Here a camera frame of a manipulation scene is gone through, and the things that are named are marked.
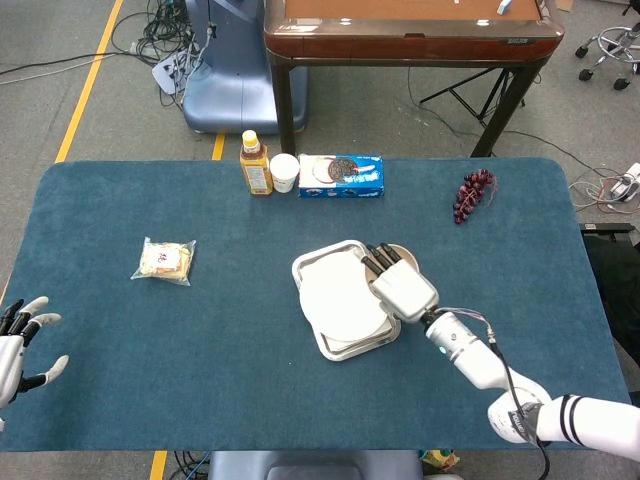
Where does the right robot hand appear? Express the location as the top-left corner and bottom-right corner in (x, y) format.
(359, 242), (441, 325)

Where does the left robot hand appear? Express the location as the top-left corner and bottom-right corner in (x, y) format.
(0, 295), (70, 410)

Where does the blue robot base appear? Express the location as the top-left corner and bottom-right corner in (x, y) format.
(181, 0), (309, 135)

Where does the metal rectangular tray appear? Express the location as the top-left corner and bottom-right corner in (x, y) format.
(291, 239), (403, 362)

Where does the white round plate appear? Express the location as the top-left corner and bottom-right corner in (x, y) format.
(298, 253), (390, 341)

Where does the purple grape bunch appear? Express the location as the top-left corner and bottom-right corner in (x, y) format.
(452, 168), (499, 225)

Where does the blue cookie box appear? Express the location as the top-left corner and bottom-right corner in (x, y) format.
(297, 153), (385, 199)

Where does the white paper cup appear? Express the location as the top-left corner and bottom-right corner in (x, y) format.
(269, 153), (301, 194)

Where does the yellow green packet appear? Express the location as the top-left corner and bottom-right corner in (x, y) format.
(418, 448), (461, 472)

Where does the blue table cloth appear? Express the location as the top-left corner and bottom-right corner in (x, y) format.
(0, 157), (634, 453)

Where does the bagged sandwich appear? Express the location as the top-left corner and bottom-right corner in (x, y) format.
(130, 236), (197, 287)

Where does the yellow juice bottle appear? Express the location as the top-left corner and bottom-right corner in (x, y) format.
(239, 129), (275, 197)

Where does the grey robot torso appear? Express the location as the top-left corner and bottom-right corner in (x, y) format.
(207, 450), (425, 480)

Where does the black tripod stand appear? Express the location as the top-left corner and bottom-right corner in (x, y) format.
(418, 67), (527, 129)

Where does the black equipment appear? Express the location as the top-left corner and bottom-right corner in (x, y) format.
(579, 222), (640, 406)

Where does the brown wooden table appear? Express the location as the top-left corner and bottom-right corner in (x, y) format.
(263, 0), (566, 159)

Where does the white power strip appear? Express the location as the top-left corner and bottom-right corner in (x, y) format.
(151, 53), (197, 94)

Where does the office chair base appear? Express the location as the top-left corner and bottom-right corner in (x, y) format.
(574, 24), (640, 92)

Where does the white adapter with cables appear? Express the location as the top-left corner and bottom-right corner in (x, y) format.
(568, 162), (640, 216)

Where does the black cable bundle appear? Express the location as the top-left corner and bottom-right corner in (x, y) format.
(110, 0), (201, 66)

